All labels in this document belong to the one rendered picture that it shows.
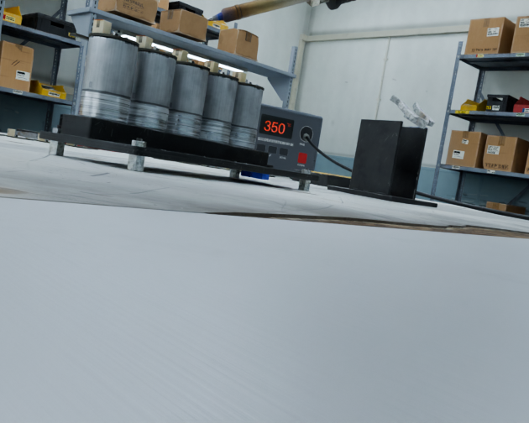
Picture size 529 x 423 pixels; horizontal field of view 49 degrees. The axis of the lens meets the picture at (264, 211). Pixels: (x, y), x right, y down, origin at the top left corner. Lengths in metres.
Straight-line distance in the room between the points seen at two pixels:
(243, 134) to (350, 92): 5.90
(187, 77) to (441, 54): 5.46
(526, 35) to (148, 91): 4.62
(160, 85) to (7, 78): 4.27
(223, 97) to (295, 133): 0.47
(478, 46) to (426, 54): 0.92
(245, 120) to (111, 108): 0.11
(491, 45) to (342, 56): 1.97
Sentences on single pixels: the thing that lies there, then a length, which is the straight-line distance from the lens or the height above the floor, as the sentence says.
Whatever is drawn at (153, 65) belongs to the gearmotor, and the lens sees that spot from 0.32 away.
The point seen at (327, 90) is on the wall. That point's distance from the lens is 6.48.
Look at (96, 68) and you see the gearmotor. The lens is 0.30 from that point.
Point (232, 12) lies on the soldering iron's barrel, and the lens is 0.35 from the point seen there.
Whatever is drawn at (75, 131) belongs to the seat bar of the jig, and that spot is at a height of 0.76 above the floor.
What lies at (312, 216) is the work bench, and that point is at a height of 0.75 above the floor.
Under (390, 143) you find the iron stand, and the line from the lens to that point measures 0.50.
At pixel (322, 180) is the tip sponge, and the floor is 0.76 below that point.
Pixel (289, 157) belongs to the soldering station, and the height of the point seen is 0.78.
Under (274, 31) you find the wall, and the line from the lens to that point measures 6.54.
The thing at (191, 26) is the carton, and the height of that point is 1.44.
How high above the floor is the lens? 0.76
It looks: 4 degrees down
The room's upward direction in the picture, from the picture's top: 9 degrees clockwise
